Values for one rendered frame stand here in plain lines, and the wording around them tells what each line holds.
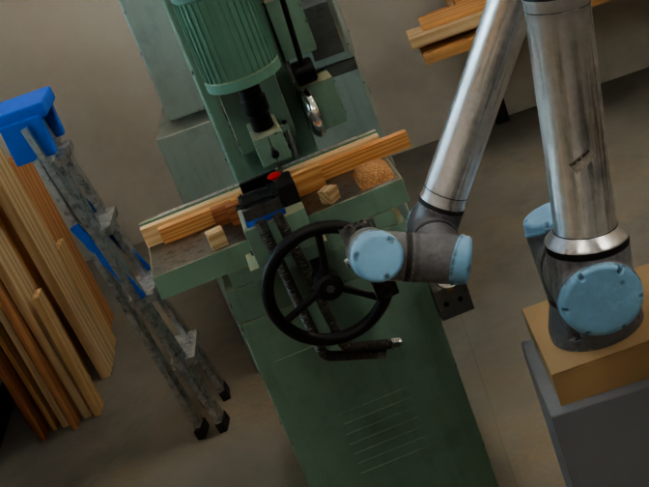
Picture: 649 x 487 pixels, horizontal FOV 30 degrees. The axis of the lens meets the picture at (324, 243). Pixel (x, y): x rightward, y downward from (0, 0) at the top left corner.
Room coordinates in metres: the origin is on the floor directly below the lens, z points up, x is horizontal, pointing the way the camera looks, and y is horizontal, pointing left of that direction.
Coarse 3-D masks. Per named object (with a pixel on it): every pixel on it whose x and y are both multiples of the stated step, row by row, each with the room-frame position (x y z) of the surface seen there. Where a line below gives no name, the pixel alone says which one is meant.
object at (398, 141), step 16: (368, 144) 2.66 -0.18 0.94; (384, 144) 2.64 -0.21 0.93; (400, 144) 2.64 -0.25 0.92; (336, 160) 2.64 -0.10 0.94; (352, 160) 2.64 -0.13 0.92; (368, 160) 2.64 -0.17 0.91; (208, 208) 2.64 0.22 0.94; (176, 224) 2.63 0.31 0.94; (192, 224) 2.63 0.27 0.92; (208, 224) 2.63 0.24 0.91; (176, 240) 2.63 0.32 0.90
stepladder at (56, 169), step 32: (32, 96) 3.39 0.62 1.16; (0, 128) 3.30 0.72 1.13; (32, 128) 3.28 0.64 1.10; (32, 160) 3.29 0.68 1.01; (64, 160) 3.30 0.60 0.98; (64, 192) 3.27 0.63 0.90; (96, 192) 3.46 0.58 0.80; (96, 224) 3.30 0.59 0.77; (96, 256) 3.28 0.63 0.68; (128, 256) 3.42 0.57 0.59; (128, 288) 3.26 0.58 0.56; (160, 320) 3.29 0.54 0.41; (160, 352) 3.30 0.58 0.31; (192, 352) 3.31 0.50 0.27; (192, 384) 3.25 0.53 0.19; (224, 384) 3.46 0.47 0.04; (192, 416) 3.26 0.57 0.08; (224, 416) 3.27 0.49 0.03
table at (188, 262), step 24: (312, 192) 2.60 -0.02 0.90; (360, 192) 2.50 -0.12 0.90; (384, 192) 2.49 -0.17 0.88; (312, 216) 2.48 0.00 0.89; (336, 216) 2.48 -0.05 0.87; (360, 216) 2.49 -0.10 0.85; (192, 240) 2.59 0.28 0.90; (240, 240) 2.49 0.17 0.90; (168, 264) 2.51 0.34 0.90; (192, 264) 2.47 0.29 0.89; (216, 264) 2.47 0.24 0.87; (240, 264) 2.48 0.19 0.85; (288, 264) 2.38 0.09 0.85; (168, 288) 2.47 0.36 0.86
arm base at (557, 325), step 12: (552, 312) 2.07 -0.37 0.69; (552, 324) 2.06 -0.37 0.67; (564, 324) 2.03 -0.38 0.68; (636, 324) 2.00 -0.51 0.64; (552, 336) 2.06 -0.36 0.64; (564, 336) 2.03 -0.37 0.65; (576, 336) 2.02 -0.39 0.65; (588, 336) 1.99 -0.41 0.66; (600, 336) 1.98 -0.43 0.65; (612, 336) 1.98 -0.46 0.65; (624, 336) 1.98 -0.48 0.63; (564, 348) 2.03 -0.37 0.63; (576, 348) 2.01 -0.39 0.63; (588, 348) 1.99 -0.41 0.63; (600, 348) 1.98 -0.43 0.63
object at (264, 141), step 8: (248, 128) 2.70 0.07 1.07; (272, 128) 2.63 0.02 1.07; (280, 128) 2.62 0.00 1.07; (256, 136) 2.62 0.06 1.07; (264, 136) 2.60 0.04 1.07; (272, 136) 2.60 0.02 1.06; (280, 136) 2.60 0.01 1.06; (256, 144) 2.60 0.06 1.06; (264, 144) 2.60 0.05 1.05; (272, 144) 2.60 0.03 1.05; (280, 144) 2.60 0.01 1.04; (288, 144) 2.62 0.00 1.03; (264, 152) 2.60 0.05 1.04; (280, 152) 2.60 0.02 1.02; (288, 152) 2.60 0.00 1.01; (264, 160) 2.60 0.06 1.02; (272, 160) 2.60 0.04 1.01; (280, 160) 2.60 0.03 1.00
